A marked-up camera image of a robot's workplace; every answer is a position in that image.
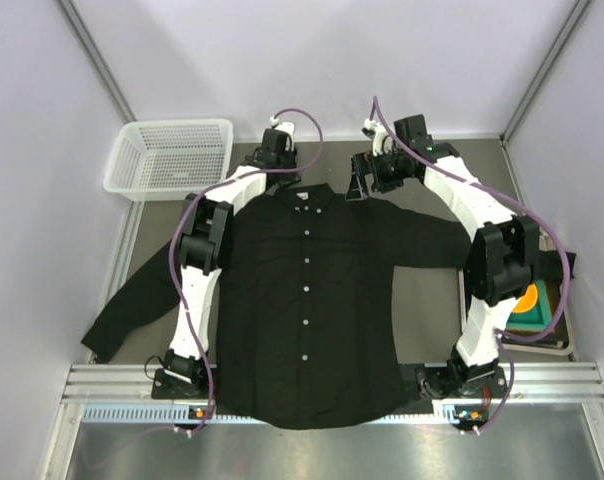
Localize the green black mat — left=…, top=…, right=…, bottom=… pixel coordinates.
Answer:
left=506, top=280, right=568, bottom=345

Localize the metal tray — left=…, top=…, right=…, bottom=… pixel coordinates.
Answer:
left=456, top=234, right=576, bottom=357

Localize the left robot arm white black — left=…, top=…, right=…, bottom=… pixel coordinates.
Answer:
left=152, top=122, right=300, bottom=400

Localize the black button shirt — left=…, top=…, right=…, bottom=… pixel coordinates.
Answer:
left=80, top=183, right=578, bottom=430

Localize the orange bowl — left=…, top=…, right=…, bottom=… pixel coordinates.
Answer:
left=513, top=284, right=538, bottom=314

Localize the white perforated plastic basket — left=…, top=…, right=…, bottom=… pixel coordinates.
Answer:
left=103, top=118, right=234, bottom=202

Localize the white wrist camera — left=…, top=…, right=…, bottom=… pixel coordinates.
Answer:
left=362, top=118, right=394, bottom=157
left=270, top=116, right=296, bottom=150

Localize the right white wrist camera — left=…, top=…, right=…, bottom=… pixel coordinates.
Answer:
left=362, top=118, right=394, bottom=157

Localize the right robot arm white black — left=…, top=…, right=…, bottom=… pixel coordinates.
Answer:
left=346, top=115, right=540, bottom=399

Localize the grey slotted cable duct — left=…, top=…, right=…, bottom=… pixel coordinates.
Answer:
left=81, top=403, right=488, bottom=426

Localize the aluminium rail frame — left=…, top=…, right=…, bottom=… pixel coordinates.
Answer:
left=41, top=362, right=604, bottom=479

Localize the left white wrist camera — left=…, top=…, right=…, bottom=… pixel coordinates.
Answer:
left=270, top=116, right=296, bottom=150

